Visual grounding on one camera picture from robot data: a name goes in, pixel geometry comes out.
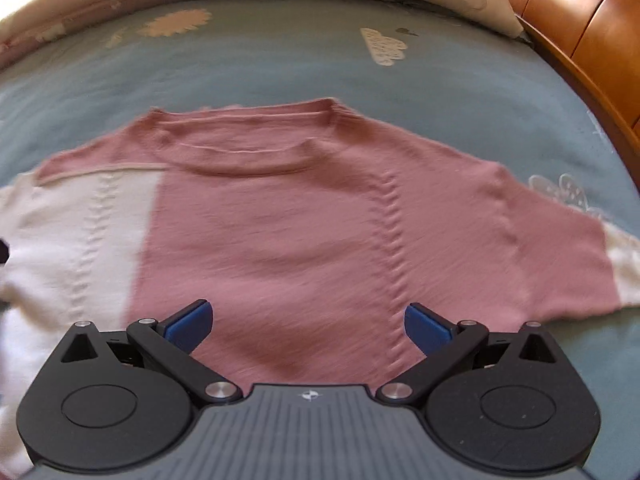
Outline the pink and cream knit sweater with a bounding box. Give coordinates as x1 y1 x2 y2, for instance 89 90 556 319
0 97 640 480

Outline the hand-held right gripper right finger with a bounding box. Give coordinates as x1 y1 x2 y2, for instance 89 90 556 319
376 302 558 406

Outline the blue floral bed sheet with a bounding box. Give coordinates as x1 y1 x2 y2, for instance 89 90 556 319
0 0 640 480

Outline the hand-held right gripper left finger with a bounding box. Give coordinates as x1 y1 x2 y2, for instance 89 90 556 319
60 299 243 406

